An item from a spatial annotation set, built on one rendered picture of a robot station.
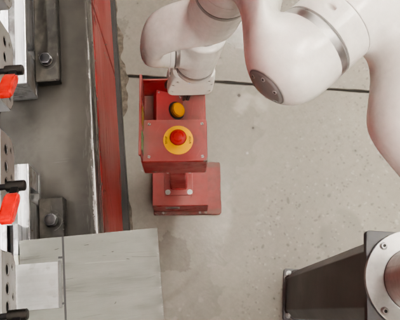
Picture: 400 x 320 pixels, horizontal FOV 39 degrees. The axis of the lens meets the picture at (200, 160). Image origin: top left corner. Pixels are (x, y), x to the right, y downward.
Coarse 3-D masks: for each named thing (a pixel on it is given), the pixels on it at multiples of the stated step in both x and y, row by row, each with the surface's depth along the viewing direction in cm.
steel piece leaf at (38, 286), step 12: (24, 264) 107; (36, 264) 107; (48, 264) 107; (60, 264) 107; (24, 276) 107; (36, 276) 107; (48, 276) 107; (60, 276) 106; (24, 288) 106; (36, 288) 106; (48, 288) 106; (60, 288) 106; (24, 300) 106; (36, 300) 106; (48, 300) 106; (60, 300) 105
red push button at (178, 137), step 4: (172, 132) 135; (176, 132) 135; (180, 132) 135; (184, 132) 135; (172, 136) 135; (176, 136) 134; (180, 136) 135; (184, 136) 135; (172, 140) 134; (176, 140) 134; (180, 140) 134; (184, 140) 135; (176, 144) 134; (180, 144) 135
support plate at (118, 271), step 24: (24, 240) 109; (48, 240) 109; (72, 240) 109; (96, 240) 109; (120, 240) 109; (144, 240) 109; (72, 264) 108; (96, 264) 108; (120, 264) 108; (144, 264) 108; (72, 288) 107; (96, 288) 107; (120, 288) 107; (144, 288) 107; (48, 312) 105; (72, 312) 105; (96, 312) 106; (120, 312) 106; (144, 312) 106
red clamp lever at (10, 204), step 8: (0, 184) 91; (8, 184) 90; (16, 184) 90; (24, 184) 91; (16, 192) 89; (8, 200) 87; (16, 200) 87; (0, 208) 86; (8, 208) 85; (16, 208) 86; (0, 216) 84; (8, 216) 84
